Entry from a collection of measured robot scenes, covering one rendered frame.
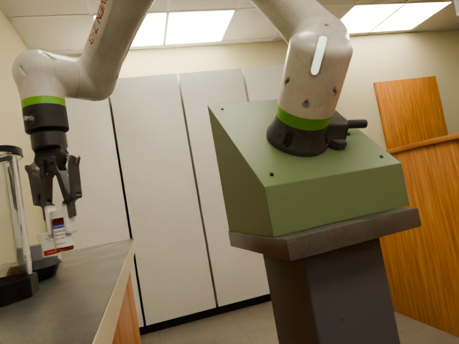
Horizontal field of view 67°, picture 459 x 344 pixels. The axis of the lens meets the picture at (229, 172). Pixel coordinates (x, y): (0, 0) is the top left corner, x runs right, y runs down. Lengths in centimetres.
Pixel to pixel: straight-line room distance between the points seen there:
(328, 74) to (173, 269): 258
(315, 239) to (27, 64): 71
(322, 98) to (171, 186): 243
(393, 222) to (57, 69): 81
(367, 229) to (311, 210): 11
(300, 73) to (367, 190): 29
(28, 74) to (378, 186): 81
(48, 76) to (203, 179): 233
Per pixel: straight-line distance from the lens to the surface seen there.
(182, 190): 306
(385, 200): 85
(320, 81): 72
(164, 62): 380
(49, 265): 74
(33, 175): 91
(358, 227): 72
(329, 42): 72
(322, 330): 78
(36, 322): 45
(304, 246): 65
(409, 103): 481
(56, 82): 90
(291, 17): 87
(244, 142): 80
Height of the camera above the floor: 104
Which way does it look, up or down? 3 degrees up
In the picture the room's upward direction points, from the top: 10 degrees counter-clockwise
